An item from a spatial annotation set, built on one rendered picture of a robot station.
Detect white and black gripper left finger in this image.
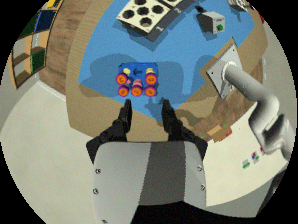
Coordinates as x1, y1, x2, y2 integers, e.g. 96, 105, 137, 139
86, 99, 132, 165

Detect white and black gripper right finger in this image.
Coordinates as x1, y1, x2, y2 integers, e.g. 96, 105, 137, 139
161, 99, 208, 162

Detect blue mat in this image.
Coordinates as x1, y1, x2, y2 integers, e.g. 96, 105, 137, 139
78, 0, 255, 122

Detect white tube rack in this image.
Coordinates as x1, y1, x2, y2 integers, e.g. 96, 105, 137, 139
228, 0, 247, 12

